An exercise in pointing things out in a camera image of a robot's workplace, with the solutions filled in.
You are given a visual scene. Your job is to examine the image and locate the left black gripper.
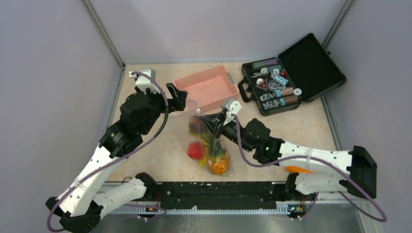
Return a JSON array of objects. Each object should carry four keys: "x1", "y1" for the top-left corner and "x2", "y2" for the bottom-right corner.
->
[{"x1": 136, "y1": 83, "x2": 188, "y2": 135}]

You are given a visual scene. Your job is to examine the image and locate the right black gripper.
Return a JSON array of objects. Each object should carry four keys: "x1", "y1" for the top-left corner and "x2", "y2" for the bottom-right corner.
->
[{"x1": 199, "y1": 111, "x2": 254, "y2": 152}]

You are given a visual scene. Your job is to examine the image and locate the yellow banana bunch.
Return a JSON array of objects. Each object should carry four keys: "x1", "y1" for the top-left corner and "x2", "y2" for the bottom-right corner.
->
[{"x1": 197, "y1": 133, "x2": 215, "y2": 166}]

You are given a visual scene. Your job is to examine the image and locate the clear zip top bag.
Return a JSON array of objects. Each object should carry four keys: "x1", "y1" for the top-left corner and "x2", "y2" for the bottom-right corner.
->
[{"x1": 167, "y1": 100, "x2": 233, "y2": 177}]

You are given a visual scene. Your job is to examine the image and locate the red apple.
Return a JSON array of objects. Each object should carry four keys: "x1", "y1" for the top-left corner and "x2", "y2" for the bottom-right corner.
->
[{"x1": 187, "y1": 141, "x2": 204, "y2": 161}]

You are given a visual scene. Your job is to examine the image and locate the pink plastic basket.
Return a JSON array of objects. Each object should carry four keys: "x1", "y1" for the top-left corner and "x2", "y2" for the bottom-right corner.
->
[{"x1": 174, "y1": 66, "x2": 240, "y2": 113}]

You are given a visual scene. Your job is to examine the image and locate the orange toy pineapple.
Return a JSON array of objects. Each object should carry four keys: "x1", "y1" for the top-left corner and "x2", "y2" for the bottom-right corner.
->
[{"x1": 206, "y1": 133, "x2": 230, "y2": 175}]

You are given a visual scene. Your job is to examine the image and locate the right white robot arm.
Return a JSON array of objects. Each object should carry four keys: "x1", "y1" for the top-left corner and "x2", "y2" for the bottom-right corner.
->
[{"x1": 200, "y1": 114, "x2": 378, "y2": 200}]

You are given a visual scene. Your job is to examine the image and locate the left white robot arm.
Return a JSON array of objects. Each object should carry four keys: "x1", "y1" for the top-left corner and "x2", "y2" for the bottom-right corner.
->
[{"x1": 46, "y1": 83, "x2": 188, "y2": 233}]

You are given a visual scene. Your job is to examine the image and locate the orange carrot toy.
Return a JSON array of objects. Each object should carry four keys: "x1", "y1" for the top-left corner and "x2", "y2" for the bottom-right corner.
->
[{"x1": 285, "y1": 166, "x2": 312, "y2": 174}]

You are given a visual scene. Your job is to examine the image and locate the black poker chip case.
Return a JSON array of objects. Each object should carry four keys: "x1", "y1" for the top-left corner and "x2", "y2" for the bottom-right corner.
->
[{"x1": 238, "y1": 33, "x2": 347, "y2": 116}]

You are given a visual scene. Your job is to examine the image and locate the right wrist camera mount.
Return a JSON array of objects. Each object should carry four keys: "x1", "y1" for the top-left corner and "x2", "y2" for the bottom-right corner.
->
[{"x1": 222, "y1": 98, "x2": 242, "y2": 126}]

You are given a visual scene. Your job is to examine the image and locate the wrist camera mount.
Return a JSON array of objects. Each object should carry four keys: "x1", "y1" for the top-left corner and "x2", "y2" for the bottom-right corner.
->
[
  {"x1": 129, "y1": 68, "x2": 160, "y2": 94},
  {"x1": 222, "y1": 98, "x2": 242, "y2": 126}
]

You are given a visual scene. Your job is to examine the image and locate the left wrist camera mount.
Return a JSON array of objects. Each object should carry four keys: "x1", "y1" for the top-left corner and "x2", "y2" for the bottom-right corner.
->
[{"x1": 129, "y1": 68, "x2": 160, "y2": 94}]

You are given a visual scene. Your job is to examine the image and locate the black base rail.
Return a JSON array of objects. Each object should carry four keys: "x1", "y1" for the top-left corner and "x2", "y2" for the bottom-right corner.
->
[{"x1": 137, "y1": 182, "x2": 317, "y2": 218}]

